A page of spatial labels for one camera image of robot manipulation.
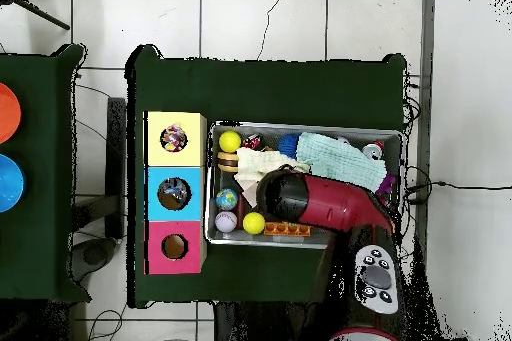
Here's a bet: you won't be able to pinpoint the cream waffle cloth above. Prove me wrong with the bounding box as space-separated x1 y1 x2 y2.
233 146 311 194

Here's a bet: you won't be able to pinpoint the mint waffle cloth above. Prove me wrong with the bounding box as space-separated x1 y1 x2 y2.
295 131 388 194

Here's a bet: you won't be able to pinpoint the small polka dot paper ball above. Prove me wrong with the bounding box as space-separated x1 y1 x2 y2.
159 124 188 153

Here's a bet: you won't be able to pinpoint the wooden box three round holes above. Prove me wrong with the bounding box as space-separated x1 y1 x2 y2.
142 111 209 277

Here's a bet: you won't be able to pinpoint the brown toy burger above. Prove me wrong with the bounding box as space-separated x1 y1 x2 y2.
216 150 241 174

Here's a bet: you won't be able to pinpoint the yellow ball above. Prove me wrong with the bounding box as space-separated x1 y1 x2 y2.
218 130 243 155
242 211 266 236

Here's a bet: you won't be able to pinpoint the blue spiky ball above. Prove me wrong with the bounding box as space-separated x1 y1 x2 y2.
278 132 302 158

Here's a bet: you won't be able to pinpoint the small globe ball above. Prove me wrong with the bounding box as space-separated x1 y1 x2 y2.
214 188 240 212

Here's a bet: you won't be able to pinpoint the white toy baseball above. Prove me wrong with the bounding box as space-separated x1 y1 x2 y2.
214 211 239 234

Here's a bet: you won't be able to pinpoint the orange rubber toy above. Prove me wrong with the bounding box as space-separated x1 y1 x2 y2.
263 221 312 237

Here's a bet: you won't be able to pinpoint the dark green table cloth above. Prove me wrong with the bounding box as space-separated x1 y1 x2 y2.
124 43 409 309
0 43 91 304

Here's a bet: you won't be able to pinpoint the black upright panel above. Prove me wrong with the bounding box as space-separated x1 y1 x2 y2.
106 96 128 241

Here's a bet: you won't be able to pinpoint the grey floor foot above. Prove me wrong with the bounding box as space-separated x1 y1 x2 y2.
70 236 118 283

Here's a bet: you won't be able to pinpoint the blue round bowl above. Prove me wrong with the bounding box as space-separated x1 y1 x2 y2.
0 152 27 214

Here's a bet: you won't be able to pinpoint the orange round bowl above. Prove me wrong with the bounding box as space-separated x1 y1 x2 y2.
0 82 23 145

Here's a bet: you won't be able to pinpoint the dark tripod leg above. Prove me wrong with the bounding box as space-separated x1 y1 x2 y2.
0 0 72 32

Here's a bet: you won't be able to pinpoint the silver wire mesh bin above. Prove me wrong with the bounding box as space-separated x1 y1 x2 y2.
204 119 407 250

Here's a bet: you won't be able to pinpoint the black cable with plug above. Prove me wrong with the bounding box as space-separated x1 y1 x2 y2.
402 164 512 206

